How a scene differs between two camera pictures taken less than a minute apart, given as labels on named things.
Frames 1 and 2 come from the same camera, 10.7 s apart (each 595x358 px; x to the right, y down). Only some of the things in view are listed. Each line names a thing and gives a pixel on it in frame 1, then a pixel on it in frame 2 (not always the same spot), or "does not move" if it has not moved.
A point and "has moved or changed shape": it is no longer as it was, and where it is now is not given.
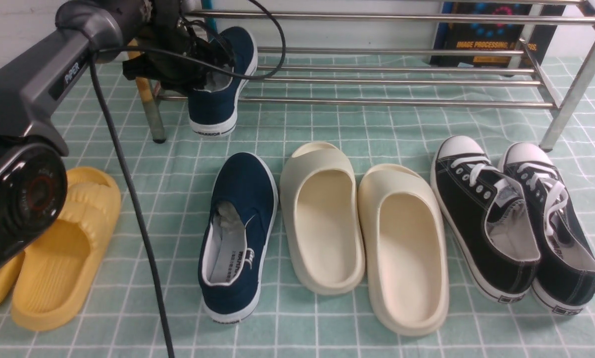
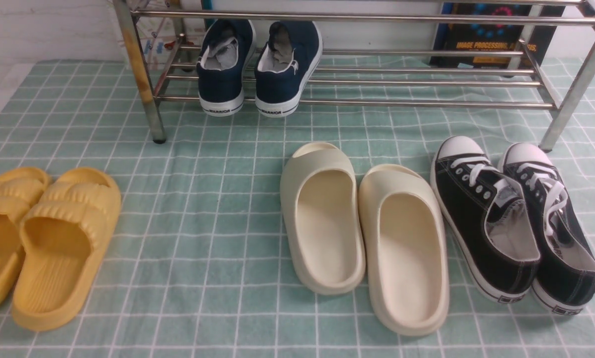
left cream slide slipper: [320, 201] does not move
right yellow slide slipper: [57, 270] does not move
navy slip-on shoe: [213, 112] has moved or changed shape
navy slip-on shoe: [236, 235] → [284, 65]
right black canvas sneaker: [569, 273] does not move
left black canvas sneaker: [488, 217] does not move
